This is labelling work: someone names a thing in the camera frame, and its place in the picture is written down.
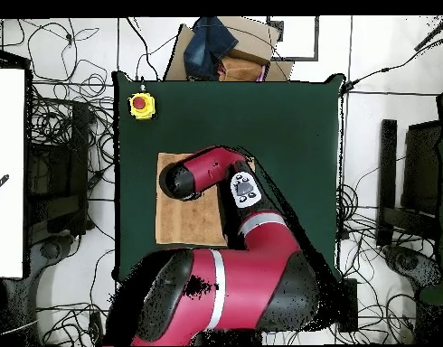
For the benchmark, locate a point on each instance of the black equipment rack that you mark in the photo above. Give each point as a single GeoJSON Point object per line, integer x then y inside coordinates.
{"type": "Point", "coordinates": [58, 173]}

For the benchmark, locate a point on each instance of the black stand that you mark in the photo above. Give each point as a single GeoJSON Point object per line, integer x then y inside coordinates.
{"type": "Point", "coordinates": [420, 162]}

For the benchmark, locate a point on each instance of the brown cardboard box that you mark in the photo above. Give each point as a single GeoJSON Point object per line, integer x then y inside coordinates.
{"type": "Point", "coordinates": [254, 39]}

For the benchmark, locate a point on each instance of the dark green tablecloth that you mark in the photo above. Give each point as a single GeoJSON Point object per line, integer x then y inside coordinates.
{"type": "Point", "coordinates": [279, 126]}

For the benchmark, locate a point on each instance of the brown folded cloth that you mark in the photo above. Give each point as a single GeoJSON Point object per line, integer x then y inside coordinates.
{"type": "Point", "coordinates": [239, 70]}

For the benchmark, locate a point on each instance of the yellow emergency stop button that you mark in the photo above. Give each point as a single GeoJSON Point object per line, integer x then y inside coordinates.
{"type": "Point", "coordinates": [142, 106]}

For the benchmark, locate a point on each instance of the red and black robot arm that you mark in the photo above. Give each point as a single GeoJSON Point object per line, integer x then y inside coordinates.
{"type": "Point", "coordinates": [236, 282]}

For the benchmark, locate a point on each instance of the tan terry towel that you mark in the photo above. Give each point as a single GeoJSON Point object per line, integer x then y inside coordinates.
{"type": "Point", "coordinates": [189, 220]}

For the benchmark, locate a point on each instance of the pink cloth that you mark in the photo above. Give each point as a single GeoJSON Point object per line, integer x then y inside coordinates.
{"type": "Point", "coordinates": [262, 74]}

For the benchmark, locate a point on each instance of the black square frame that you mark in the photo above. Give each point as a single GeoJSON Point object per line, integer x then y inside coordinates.
{"type": "Point", "coordinates": [297, 58]}

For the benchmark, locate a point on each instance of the black power box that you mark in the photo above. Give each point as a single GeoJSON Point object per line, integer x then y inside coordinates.
{"type": "Point", "coordinates": [350, 307]}

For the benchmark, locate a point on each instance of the black flat bar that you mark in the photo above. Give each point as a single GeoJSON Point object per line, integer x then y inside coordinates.
{"type": "Point", "coordinates": [388, 162]}

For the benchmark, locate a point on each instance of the black rod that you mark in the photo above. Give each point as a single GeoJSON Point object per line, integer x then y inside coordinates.
{"type": "Point", "coordinates": [433, 34]}

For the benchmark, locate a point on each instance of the white table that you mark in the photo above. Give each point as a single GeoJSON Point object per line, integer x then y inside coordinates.
{"type": "Point", "coordinates": [8, 144]}

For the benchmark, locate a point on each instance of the blue denim jeans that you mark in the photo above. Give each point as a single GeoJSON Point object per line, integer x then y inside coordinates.
{"type": "Point", "coordinates": [207, 47]}

